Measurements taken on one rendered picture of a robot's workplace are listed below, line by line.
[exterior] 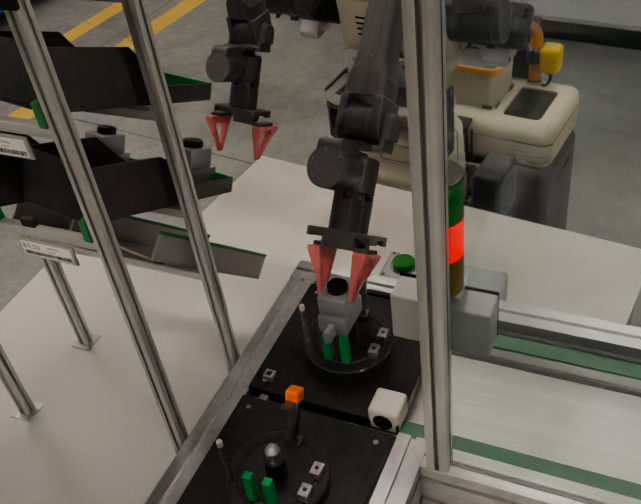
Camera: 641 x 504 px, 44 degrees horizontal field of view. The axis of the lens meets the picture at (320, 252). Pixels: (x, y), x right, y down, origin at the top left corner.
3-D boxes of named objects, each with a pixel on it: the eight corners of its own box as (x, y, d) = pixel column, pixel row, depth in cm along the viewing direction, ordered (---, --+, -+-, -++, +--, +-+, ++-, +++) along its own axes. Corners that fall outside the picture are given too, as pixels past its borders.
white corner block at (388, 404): (379, 403, 118) (377, 385, 115) (408, 411, 116) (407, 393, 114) (368, 427, 115) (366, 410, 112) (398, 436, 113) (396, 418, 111)
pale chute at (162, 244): (201, 257, 143) (208, 233, 143) (259, 279, 137) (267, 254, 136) (87, 236, 118) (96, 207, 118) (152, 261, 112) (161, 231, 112)
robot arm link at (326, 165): (402, 116, 112) (348, 111, 116) (368, 99, 102) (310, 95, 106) (388, 200, 113) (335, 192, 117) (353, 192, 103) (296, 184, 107)
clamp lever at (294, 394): (289, 432, 110) (291, 383, 108) (303, 435, 109) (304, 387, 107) (278, 445, 107) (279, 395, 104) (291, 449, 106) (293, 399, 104)
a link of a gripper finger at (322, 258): (344, 304, 110) (355, 237, 110) (297, 294, 113) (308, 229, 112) (360, 302, 116) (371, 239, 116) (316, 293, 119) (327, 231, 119)
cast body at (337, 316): (336, 303, 121) (331, 267, 116) (363, 309, 119) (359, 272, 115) (313, 340, 115) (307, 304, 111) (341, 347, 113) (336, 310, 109)
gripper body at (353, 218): (371, 249, 109) (380, 196, 108) (304, 237, 113) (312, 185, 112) (386, 250, 115) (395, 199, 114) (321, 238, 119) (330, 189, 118)
